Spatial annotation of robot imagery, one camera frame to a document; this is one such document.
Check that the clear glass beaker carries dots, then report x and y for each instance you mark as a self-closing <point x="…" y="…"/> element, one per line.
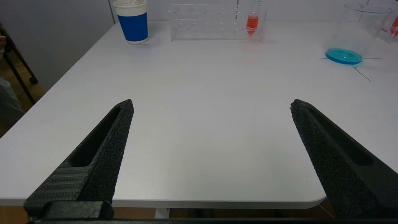
<point x="351" y="43"/>

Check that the grey trouser leg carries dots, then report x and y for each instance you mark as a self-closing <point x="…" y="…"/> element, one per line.
<point x="7" y="102"/>

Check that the black tripod stand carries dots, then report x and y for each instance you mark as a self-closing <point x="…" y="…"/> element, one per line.
<point x="18" y="68"/>

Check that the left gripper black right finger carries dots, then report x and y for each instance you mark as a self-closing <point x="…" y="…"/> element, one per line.
<point x="342" y="161"/>

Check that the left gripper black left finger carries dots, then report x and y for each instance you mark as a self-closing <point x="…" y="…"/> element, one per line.
<point x="102" y="155"/>

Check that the test tube with red pigment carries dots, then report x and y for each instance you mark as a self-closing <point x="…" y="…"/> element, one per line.
<point x="252" y="23"/>

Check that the person's bare hand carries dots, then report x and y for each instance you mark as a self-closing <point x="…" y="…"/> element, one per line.
<point x="2" y="42"/>

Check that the clear acrylic test tube rack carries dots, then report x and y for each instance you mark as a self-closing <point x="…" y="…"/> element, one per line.
<point x="387" y="29"/>
<point x="211" y="28"/>

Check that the blue and white paper cup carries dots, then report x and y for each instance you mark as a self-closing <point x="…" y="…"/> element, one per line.
<point x="133" y="26"/>

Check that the white table leg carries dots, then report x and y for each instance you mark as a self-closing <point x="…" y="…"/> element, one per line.
<point x="162" y="213"/>

